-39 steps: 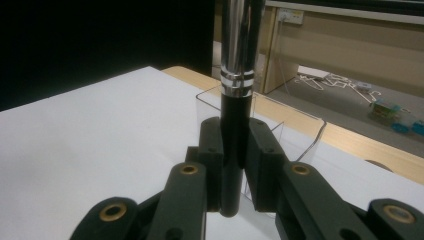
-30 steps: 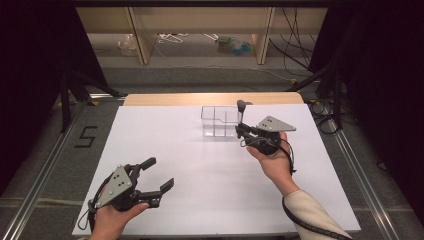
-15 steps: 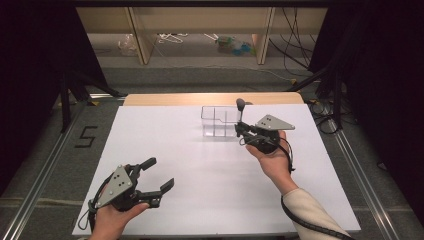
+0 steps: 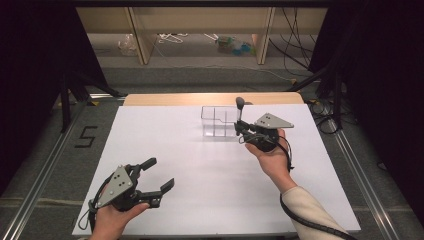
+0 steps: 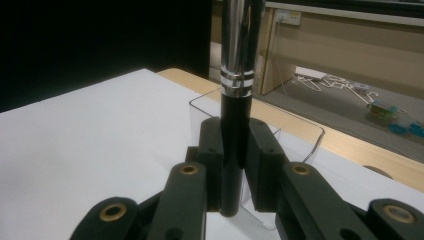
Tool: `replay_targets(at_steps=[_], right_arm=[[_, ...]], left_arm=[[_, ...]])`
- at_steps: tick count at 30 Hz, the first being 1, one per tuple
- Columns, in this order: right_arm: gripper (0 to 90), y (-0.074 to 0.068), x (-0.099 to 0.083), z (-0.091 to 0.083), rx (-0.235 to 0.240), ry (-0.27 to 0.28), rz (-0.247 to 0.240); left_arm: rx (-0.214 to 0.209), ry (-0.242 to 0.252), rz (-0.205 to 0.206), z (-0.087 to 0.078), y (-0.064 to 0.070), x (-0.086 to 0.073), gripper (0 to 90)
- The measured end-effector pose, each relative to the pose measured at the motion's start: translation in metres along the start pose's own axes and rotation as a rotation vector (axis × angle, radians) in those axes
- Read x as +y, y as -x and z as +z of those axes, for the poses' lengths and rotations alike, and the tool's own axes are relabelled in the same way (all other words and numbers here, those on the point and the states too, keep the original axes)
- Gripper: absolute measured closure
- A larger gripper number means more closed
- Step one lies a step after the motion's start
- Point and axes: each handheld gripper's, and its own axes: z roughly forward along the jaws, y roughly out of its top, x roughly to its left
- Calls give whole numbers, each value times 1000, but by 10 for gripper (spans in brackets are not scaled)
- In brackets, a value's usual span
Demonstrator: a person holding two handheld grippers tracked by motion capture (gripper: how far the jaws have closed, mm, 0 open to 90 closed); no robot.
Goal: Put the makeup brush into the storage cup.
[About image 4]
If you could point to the black tripod stand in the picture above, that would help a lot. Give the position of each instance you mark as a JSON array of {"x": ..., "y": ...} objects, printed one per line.
[
  {"x": 336, "y": 96},
  {"x": 66, "y": 100}
]

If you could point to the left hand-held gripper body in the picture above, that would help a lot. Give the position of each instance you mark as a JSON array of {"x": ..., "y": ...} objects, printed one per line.
[{"x": 116, "y": 185}]

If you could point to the clear plastic bag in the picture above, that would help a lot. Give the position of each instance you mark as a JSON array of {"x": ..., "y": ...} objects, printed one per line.
[{"x": 127, "y": 45}]

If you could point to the clear acrylic organizer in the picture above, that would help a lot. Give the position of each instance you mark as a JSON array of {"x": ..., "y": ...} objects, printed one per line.
[{"x": 216, "y": 121}]

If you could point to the bag of colourful things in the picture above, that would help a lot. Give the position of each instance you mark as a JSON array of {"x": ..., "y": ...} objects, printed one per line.
[{"x": 233, "y": 46}]

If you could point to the white table mat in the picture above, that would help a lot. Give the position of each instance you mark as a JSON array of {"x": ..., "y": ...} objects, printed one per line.
[{"x": 200, "y": 173}]

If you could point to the black curtain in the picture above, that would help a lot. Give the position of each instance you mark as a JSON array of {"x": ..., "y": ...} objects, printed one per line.
[
  {"x": 33, "y": 66},
  {"x": 383, "y": 83}
]

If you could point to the wooden table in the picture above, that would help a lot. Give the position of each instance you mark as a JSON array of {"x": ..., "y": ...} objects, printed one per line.
[{"x": 200, "y": 99}]

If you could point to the aluminium floor rail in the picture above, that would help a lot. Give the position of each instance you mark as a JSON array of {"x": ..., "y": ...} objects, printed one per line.
[
  {"x": 40, "y": 180},
  {"x": 363, "y": 186}
]

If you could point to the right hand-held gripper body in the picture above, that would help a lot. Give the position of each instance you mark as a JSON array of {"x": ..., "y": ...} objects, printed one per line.
[{"x": 271, "y": 122}]

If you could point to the person's left hand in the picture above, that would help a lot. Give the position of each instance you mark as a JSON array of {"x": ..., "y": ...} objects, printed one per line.
[{"x": 110, "y": 221}]

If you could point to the black makeup brush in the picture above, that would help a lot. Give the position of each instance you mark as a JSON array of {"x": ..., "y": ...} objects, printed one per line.
[{"x": 240, "y": 102}]

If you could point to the person's right hand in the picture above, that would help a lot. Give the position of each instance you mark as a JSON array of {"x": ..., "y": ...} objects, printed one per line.
[{"x": 275, "y": 163}]

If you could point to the wooden shelf unit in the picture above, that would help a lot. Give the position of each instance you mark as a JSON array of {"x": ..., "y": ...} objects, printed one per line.
[{"x": 200, "y": 20}]

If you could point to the white hangers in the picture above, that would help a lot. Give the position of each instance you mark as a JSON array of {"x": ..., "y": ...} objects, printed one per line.
[{"x": 170, "y": 37}]

